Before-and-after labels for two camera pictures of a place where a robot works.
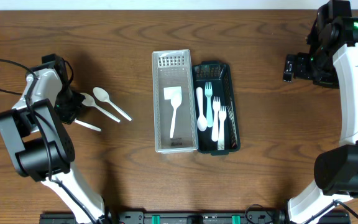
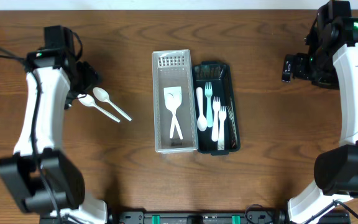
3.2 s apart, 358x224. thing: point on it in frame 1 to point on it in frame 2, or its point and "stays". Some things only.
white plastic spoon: (87, 125) to (173, 99)
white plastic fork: (215, 109) stays
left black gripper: (68, 117) to (91, 76)
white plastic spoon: (202, 122) stays
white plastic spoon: (89, 101) stays
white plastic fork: (209, 93) stays
